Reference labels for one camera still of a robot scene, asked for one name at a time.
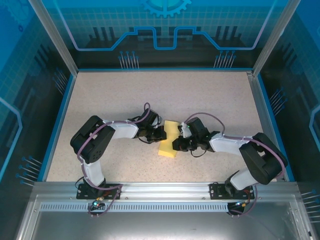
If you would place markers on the yellow paper sheet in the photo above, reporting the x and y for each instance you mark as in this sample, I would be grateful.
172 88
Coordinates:
166 148

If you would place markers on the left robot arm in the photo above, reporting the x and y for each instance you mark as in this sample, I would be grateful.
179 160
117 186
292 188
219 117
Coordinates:
122 130

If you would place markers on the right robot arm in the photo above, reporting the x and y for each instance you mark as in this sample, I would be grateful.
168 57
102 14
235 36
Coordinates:
225 143

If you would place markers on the metal sheet panel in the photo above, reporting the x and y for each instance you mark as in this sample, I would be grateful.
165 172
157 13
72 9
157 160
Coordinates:
160 226

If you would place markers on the blue table border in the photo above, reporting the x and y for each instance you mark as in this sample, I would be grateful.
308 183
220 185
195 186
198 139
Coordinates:
58 127

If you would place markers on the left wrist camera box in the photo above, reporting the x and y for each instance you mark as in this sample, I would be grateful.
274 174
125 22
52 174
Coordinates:
159 122

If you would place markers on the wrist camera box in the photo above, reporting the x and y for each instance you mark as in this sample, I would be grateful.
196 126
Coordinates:
184 130
159 122

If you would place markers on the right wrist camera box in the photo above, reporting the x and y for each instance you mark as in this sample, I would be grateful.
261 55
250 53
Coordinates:
184 130

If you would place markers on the aluminium mounting rail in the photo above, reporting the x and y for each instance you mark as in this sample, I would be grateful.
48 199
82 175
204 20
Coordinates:
162 190

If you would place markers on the aluminium side rail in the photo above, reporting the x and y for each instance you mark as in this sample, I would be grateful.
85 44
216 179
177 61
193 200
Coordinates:
262 120

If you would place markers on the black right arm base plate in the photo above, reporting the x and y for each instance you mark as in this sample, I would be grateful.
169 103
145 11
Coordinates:
216 191

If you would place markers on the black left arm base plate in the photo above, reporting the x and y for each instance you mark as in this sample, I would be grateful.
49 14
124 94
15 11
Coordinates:
85 193

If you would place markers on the aluminium frame post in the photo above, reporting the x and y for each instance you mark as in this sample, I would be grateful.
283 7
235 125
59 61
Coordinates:
272 42
57 42

